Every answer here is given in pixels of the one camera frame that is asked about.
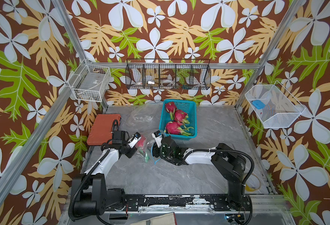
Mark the dragon fruit bag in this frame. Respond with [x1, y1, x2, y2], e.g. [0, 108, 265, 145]
[136, 134, 150, 163]
[174, 110, 190, 124]
[165, 102, 177, 121]

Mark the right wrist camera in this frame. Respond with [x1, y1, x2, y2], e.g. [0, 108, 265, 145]
[152, 130, 164, 148]

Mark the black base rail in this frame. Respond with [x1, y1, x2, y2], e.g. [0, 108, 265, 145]
[125, 194, 252, 212]

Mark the red plastic tool case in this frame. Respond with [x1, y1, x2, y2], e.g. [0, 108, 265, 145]
[87, 114, 121, 146]

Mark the white wire basket left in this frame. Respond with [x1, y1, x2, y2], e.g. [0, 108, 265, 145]
[68, 64, 112, 102]

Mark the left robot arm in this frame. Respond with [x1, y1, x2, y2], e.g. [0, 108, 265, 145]
[68, 120, 142, 225]

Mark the blue sponge in basket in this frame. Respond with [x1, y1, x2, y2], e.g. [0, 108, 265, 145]
[251, 99, 266, 110]

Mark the yellow tape roll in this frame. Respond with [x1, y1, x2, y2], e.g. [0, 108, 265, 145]
[245, 174, 261, 192]

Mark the black wire wall basket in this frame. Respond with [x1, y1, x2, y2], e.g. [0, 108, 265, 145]
[125, 58, 212, 90]

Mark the white wire basket right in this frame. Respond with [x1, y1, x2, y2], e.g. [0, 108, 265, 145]
[244, 83, 306, 129]

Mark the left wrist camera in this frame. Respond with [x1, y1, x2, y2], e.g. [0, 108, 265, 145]
[127, 132, 142, 148]

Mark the white wire basket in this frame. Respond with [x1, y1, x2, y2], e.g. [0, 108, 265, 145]
[68, 64, 112, 102]
[244, 83, 306, 129]

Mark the clear zip-top bag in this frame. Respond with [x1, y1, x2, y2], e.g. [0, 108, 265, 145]
[135, 134, 160, 165]
[124, 104, 162, 134]

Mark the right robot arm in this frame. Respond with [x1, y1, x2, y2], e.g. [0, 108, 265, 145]
[151, 135, 255, 211]

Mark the teal plastic basket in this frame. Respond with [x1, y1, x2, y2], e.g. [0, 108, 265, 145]
[159, 99, 197, 141]

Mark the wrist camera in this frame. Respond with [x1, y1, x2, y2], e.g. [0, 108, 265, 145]
[152, 130, 164, 148]
[127, 132, 142, 148]

